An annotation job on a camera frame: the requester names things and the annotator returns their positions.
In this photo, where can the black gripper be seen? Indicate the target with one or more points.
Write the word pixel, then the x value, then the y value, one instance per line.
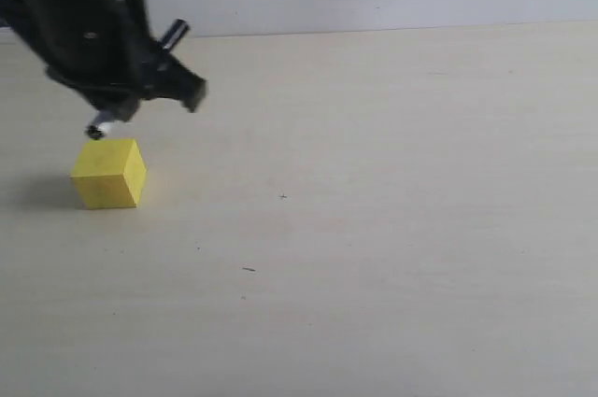
pixel 104 50

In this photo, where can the black and white marker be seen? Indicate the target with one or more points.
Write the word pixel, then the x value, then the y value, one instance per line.
pixel 103 122

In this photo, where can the yellow foam cube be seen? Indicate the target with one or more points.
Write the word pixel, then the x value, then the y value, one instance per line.
pixel 109 173

